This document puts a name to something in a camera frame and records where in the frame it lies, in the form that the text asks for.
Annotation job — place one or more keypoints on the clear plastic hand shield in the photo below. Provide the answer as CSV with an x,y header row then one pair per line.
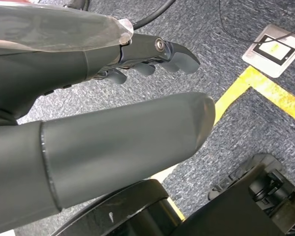
x,y
51,27

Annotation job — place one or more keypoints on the black robot foot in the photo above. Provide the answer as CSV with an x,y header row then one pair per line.
x,y
248,202

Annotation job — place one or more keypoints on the black robot leg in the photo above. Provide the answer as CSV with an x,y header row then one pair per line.
x,y
127,211

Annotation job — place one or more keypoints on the metal floor socket plate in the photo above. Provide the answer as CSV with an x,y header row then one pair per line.
x,y
272,50

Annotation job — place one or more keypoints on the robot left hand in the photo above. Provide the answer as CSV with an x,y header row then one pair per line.
x,y
113,146

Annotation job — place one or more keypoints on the yellow floor tape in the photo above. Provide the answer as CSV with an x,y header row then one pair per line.
x,y
265,88

